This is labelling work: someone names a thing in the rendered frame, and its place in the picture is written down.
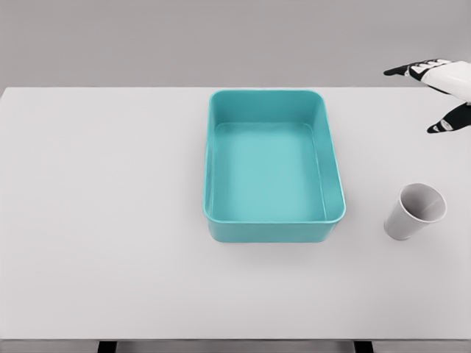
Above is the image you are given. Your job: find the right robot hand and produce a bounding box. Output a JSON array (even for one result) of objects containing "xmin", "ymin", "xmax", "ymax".
[{"xmin": 383, "ymin": 57, "xmax": 471, "ymax": 135}]

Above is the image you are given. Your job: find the white paper cup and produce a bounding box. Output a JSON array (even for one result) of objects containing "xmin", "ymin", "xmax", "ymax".
[{"xmin": 383, "ymin": 182, "xmax": 447, "ymax": 242}]

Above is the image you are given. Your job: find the teal rectangular basket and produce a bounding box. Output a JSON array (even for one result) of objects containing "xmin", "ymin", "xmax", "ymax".
[{"xmin": 202, "ymin": 89, "xmax": 347, "ymax": 244}]

